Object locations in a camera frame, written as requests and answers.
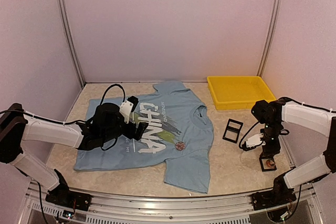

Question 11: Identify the black brooch display box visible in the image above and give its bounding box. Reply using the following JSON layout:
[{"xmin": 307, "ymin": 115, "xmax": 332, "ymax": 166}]
[{"xmin": 222, "ymin": 119, "xmax": 244, "ymax": 144}]

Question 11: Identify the left aluminium corner post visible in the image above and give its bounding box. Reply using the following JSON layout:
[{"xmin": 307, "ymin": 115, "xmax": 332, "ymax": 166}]
[{"xmin": 57, "ymin": 0, "xmax": 86, "ymax": 89}]

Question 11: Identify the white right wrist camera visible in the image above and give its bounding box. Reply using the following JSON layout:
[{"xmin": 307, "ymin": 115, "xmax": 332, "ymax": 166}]
[{"xmin": 242, "ymin": 133, "xmax": 266, "ymax": 151}]

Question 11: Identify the yellow plastic tray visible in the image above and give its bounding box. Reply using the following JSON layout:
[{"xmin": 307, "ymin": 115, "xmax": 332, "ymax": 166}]
[{"xmin": 207, "ymin": 76, "xmax": 276, "ymax": 110}]

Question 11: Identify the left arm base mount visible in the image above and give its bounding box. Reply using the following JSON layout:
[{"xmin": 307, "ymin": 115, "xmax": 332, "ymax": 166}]
[{"xmin": 45, "ymin": 190, "xmax": 92, "ymax": 211}]

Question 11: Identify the black box with orange brooch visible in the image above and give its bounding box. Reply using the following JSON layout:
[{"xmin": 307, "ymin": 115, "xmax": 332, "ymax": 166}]
[{"xmin": 259, "ymin": 156, "xmax": 277, "ymax": 172}]

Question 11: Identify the aluminium corner post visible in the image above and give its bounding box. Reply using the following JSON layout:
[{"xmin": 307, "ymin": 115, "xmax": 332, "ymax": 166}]
[
  {"xmin": 57, "ymin": 0, "xmax": 86, "ymax": 89},
  {"xmin": 257, "ymin": 0, "xmax": 281, "ymax": 77}
]

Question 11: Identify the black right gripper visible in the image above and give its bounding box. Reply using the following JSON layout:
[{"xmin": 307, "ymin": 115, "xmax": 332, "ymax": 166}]
[{"xmin": 260, "ymin": 119, "xmax": 281, "ymax": 158}]

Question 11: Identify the aluminium front rail frame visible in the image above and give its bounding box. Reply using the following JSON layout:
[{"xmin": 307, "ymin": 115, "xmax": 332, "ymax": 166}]
[{"xmin": 17, "ymin": 180, "xmax": 325, "ymax": 224}]

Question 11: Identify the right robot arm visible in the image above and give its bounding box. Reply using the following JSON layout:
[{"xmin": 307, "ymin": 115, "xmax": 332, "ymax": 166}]
[{"xmin": 246, "ymin": 97, "xmax": 335, "ymax": 209}]

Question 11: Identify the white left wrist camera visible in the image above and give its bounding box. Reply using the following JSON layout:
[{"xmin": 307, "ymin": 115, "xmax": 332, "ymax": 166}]
[{"xmin": 119, "ymin": 96, "xmax": 139, "ymax": 124}]

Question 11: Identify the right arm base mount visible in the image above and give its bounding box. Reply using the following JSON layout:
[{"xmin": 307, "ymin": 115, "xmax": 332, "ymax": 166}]
[{"xmin": 251, "ymin": 190, "xmax": 297, "ymax": 211}]

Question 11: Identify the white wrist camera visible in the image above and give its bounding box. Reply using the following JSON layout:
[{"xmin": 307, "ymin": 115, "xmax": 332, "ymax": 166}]
[
  {"xmin": 242, "ymin": 133, "xmax": 266, "ymax": 151},
  {"xmin": 119, "ymin": 96, "xmax": 139, "ymax": 124}
]

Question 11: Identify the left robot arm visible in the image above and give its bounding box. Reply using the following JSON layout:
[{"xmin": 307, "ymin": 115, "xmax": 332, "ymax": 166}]
[{"xmin": 1, "ymin": 96, "xmax": 149, "ymax": 210}]

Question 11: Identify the light blue printed t-shirt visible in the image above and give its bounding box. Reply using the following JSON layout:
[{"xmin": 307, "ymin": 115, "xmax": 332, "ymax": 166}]
[{"xmin": 74, "ymin": 81, "xmax": 214, "ymax": 194}]

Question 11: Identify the right aluminium corner post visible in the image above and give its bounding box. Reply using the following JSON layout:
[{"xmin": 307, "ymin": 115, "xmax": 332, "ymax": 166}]
[{"xmin": 257, "ymin": 0, "xmax": 281, "ymax": 77}]

